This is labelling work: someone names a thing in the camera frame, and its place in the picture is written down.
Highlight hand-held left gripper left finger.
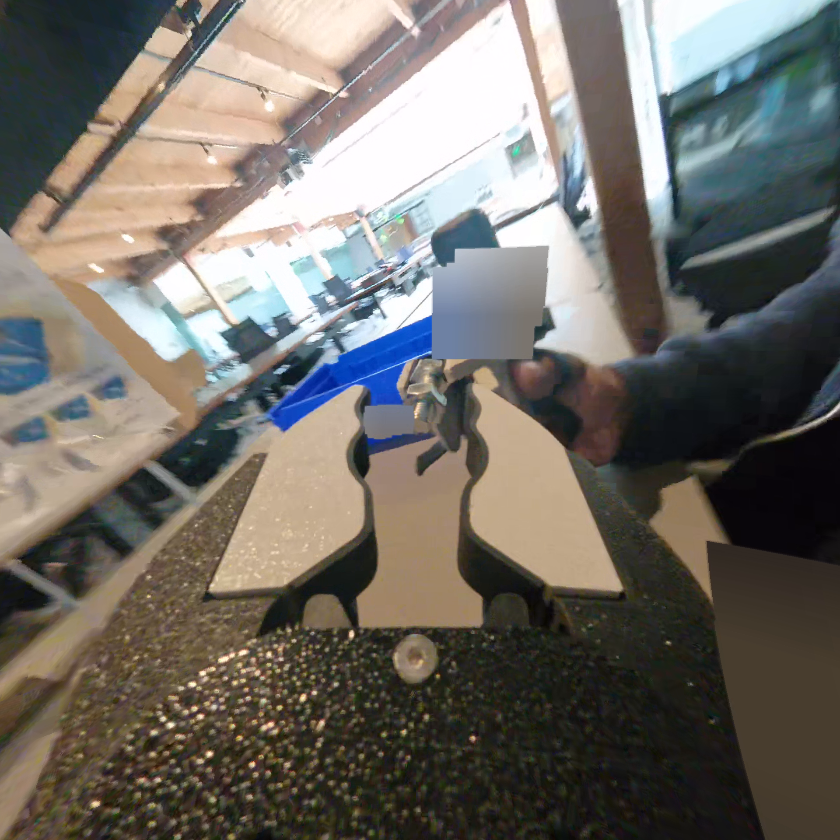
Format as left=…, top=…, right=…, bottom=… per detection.
left=206, top=384, right=379, bottom=634

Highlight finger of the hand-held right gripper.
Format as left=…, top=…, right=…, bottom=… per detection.
left=416, top=387, right=464, bottom=475
left=446, top=357, right=506, bottom=396

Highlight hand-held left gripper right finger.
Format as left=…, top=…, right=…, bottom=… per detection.
left=457, top=381, right=626, bottom=634

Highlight large blue plastic bin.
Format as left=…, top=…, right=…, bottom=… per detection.
left=268, top=317, right=435, bottom=455

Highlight person's right forearm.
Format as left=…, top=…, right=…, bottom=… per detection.
left=613, top=252, right=840, bottom=470

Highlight person's right hand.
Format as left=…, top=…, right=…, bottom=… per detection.
left=512, top=351, right=631, bottom=468

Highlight row of black office chairs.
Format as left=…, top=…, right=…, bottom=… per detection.
left=220, top=274, right=388, bottom=368

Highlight wooden clipboard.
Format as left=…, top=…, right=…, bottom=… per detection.
left=56, top=279, right=207, bottom=431

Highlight person's torso in zip hoodie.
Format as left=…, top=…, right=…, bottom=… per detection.
left=705, top=400, right=840, bottom=565

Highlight printed instruction sheet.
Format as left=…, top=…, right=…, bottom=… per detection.
left=0, top=230, right=181, bottom=565

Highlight black mesh office chair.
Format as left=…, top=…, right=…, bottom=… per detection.
left=659, top=66, right=840, bottom=322

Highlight thick wooden post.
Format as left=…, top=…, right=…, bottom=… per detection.
left=554, top=0, right=670, bottom=355

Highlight thin wooden post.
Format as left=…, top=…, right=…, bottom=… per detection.
left=508, top=0, right=565, bottom=173

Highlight black ceiling rail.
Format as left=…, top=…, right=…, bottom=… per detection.
left=39, top=0, right=245, bottom=232

